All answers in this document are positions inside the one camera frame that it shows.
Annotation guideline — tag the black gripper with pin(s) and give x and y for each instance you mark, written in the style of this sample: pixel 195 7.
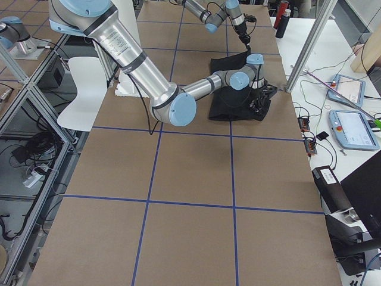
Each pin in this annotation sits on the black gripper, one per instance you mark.
pixel 258 101
pixel 241 31

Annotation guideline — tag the black printed t-shirt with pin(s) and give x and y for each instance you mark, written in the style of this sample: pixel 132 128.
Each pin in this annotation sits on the black printed t-shirt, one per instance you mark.
pixel 229 104

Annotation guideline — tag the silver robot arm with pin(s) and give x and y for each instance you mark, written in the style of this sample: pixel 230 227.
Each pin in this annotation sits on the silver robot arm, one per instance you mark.
pixel 214 15
pixel 169 103

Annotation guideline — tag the black water bottle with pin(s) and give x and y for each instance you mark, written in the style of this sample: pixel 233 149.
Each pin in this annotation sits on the black water bottle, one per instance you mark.
pixel 284 20

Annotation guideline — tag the red water bottle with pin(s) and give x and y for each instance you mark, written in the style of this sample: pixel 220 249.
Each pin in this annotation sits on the red water bottle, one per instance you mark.
pixel 281 7

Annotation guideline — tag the far blue teach pendant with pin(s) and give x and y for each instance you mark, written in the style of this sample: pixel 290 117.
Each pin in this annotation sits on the far blue teach pendant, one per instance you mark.
pixel 350 88

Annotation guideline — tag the blue teach pendant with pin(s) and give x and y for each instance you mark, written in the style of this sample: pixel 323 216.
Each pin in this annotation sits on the blue teach pendant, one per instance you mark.
pixel 350 88
pixel 352 130

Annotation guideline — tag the near blue teach pendant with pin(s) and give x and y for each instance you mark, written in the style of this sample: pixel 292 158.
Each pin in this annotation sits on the near blue teach pendant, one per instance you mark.
pixel 352 130

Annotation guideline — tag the metal reacher grabber tool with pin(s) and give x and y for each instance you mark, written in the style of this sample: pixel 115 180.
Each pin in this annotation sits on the metal reacher grabber tool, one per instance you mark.
pixel 336 96

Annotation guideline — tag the black box with label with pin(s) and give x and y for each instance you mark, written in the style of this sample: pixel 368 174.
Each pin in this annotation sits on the black box with label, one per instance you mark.
pixel 330 189

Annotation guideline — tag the black monitor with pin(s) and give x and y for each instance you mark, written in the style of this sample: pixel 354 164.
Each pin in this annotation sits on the black monitor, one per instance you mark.
pixel 362 188

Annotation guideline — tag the white plastic chair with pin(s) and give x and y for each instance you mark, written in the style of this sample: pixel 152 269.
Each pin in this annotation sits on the white plastic chair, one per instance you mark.
pixel 91 84

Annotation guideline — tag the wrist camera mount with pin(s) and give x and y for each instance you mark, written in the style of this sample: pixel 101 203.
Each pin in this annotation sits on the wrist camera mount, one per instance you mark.
pixel 269 90
pixel 250 18

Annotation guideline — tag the aluminium frame post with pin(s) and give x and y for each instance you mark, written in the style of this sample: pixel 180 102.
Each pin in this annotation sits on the aluminium frame post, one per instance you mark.
pixel 310 42

